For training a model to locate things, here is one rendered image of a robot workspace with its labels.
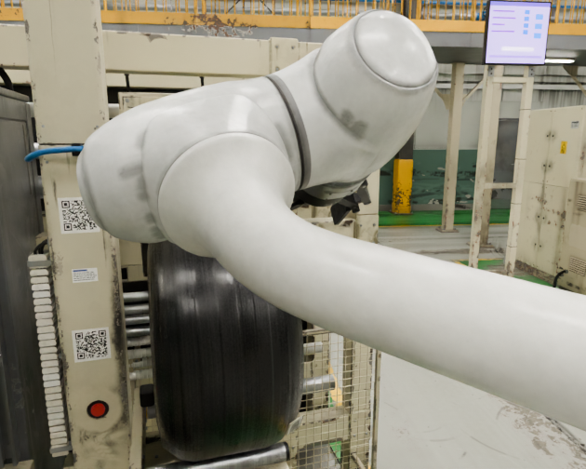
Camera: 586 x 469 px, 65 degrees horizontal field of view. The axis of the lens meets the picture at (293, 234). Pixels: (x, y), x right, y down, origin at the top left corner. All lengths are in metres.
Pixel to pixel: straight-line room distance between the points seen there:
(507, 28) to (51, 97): 4.39
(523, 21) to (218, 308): 4.49
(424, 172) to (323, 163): 10.75
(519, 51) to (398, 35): 4.66
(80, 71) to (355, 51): 0.77
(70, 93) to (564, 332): 0.96
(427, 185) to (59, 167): 10.42
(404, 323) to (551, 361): 0.06
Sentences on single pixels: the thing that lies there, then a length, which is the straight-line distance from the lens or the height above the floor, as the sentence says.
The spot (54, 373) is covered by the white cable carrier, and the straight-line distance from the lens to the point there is 1.19.
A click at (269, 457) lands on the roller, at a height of 0.91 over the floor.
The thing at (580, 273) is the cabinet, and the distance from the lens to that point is 5.59.
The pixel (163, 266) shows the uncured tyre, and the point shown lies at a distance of 0.98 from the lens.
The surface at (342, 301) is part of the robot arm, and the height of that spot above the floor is 1.59.
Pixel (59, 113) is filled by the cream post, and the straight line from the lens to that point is 1.05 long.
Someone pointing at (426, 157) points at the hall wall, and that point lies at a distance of 11.11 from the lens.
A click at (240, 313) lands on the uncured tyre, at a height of 1.33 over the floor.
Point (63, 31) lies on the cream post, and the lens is 1.07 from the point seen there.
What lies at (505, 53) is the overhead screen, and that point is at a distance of 4.95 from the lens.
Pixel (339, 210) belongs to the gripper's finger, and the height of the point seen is 1.56.
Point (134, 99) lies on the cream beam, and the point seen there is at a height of 1.76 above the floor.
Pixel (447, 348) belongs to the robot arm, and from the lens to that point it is 0.23.
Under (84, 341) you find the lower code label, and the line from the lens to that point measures 1.14.
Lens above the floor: 1.67
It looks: 12 degrees down
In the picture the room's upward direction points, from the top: straight up
